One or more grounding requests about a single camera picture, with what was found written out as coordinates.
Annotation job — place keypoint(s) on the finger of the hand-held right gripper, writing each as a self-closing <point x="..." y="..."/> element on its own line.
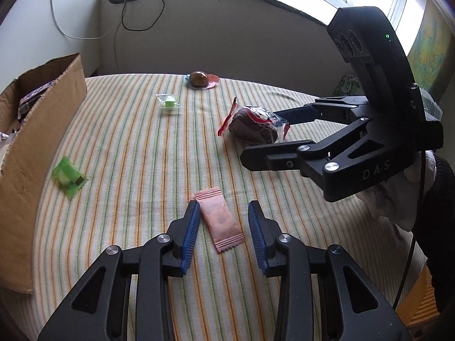
<point x="270" y="158"/>
<point x="312" y="110"/>

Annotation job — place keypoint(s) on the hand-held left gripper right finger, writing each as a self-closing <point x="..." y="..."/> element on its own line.
<point x="256" y="238"/>

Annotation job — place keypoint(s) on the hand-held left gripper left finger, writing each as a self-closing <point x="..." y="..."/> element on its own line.
<point x="190" y="234"/>

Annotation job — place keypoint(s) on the pink snack packet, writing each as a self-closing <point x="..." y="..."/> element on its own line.
<point x="220" y="220"/>

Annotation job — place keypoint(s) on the brown cake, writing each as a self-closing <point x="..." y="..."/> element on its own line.
<point x="254" y="128"/>

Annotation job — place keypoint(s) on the cardboard box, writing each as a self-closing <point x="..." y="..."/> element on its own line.
<point x="32" y="184"/>

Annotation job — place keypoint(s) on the black patterned snack packet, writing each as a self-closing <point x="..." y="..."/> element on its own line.
<point x="33" y="97"/>

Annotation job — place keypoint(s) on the green printed bag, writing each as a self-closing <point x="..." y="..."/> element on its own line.
<point x="346" y="85"/>

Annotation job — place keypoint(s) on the striped tablecloth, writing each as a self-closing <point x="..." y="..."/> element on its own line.
<point x="142" y="149"/>

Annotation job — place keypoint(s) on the brown egg in pink wrapper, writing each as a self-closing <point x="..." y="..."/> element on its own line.
<point x="198" y="79"/>

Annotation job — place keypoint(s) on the clear wrapped green candy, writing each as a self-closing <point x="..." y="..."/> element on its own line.
<point x="169" y="104"/>

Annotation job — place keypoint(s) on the white lace cloth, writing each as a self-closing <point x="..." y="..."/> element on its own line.
<point x="394" y="199"/>

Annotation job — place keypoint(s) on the dark cloth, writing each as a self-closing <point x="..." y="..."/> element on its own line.
<point x="440" y="238"/>

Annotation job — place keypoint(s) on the orange striped cloth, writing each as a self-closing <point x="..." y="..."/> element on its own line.
<point x="419" y="298"/>

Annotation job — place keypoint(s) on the white cabinet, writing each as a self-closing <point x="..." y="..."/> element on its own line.
<point x="32" y="14"/>

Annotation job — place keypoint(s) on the wall map poster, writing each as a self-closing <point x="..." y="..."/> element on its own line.
<point x="430" y="53"/>

